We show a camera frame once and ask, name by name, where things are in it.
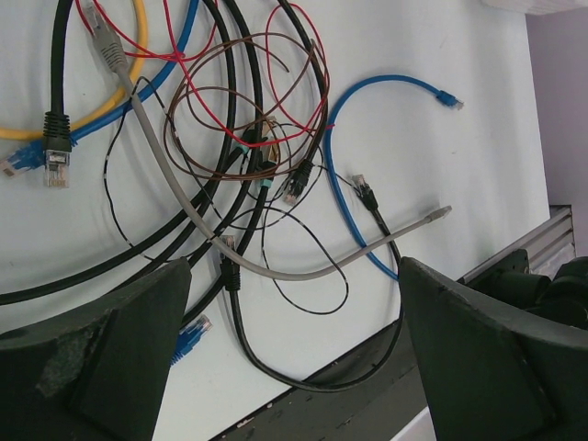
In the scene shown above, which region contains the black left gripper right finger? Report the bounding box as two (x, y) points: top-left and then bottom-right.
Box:
(400, 258), (587, 440)

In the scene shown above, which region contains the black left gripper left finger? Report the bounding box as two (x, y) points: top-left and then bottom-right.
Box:
(1, 259), (191, 440)

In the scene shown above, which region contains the white basket right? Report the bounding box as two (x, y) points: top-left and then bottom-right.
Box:
(482, 0), (587, 16)

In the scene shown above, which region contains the black cable large loop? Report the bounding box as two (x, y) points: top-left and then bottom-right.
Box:
(218, 174), (408, 392)

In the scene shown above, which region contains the grey ethernet cable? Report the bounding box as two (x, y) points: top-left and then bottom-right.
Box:
(86, 6), (454, 280)

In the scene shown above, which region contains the thin black wire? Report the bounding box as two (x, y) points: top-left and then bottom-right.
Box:
(103, 76), (364, 316)

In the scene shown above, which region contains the blue ethernet cable left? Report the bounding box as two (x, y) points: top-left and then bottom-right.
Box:
(0, 0), (215, 367)

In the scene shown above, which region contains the blue ethernet cable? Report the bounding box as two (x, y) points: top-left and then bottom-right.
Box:
(323, 73), (465, 281)
(0, 0), (215, 367)

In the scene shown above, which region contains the black cable coil left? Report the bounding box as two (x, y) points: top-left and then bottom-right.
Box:
(0, 0), (330, 322)

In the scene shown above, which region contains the yellow ethernet cable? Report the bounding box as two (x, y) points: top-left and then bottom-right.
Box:
(0, 0), (151, 141)

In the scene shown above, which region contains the blue ethernet cable right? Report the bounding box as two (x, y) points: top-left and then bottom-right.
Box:
(323, 73), (465, 281)

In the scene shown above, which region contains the thin brown wire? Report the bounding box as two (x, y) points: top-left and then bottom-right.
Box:
(163, 34), (330, 180)

